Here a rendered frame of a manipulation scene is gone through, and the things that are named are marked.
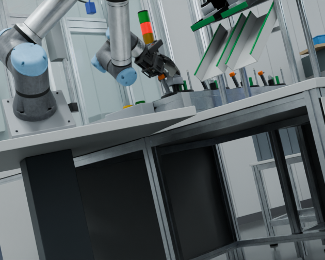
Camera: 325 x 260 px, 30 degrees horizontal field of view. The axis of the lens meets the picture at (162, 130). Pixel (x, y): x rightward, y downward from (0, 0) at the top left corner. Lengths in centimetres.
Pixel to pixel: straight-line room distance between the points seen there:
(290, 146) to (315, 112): 248
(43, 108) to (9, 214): 110
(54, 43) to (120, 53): 131
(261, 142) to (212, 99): 211
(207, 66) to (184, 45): 410
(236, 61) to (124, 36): 43
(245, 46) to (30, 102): 82
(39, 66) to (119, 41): 32
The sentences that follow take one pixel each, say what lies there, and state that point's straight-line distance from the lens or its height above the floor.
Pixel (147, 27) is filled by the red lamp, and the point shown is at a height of 134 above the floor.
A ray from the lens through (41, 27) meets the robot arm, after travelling 217.
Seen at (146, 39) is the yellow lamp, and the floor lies 128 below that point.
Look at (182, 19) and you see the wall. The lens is 656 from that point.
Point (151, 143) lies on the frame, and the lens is 232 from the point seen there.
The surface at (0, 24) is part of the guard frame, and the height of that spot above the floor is 155.
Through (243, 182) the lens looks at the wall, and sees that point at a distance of 649.
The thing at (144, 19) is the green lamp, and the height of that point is 137.
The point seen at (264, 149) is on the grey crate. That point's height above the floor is 70.
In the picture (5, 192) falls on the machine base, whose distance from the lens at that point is 312.
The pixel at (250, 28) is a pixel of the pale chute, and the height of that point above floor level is 115.
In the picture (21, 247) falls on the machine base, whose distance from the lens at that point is 309.
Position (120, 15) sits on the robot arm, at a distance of 214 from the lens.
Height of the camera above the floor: 67
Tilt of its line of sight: 4 degrees up
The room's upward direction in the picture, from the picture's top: 13 degrees counter-clockwise
